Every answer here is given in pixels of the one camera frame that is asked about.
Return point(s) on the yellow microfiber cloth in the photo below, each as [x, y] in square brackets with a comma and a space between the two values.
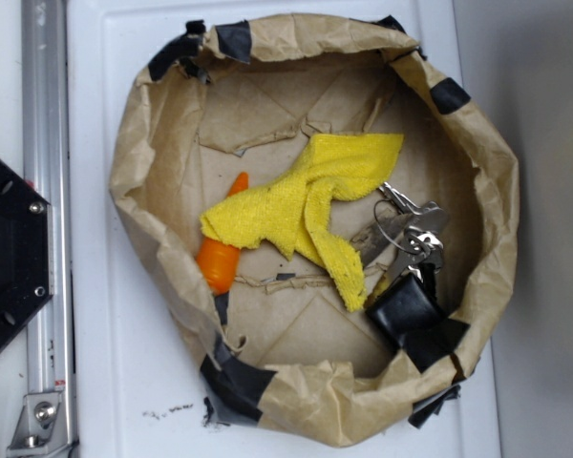
[293, 210]

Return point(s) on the orange plastic carrot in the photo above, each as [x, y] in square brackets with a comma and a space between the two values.
[218, 263]

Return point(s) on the brown paper bag bowl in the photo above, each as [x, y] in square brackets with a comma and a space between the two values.
[221, 110]

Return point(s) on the silver key bunch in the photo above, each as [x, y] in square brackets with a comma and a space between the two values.
[412, 230]

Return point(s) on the black key fob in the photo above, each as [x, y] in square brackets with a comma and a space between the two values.
[403, 308]

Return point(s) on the white plastic tray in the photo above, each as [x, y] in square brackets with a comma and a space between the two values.
[139, 393]

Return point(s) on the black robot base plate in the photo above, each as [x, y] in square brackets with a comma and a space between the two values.
[25, 265]

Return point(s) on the aluminium extrusion rail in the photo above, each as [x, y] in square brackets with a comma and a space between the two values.
[50, 334]

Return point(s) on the metal corner bracket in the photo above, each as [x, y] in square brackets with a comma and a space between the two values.
[41, 429]

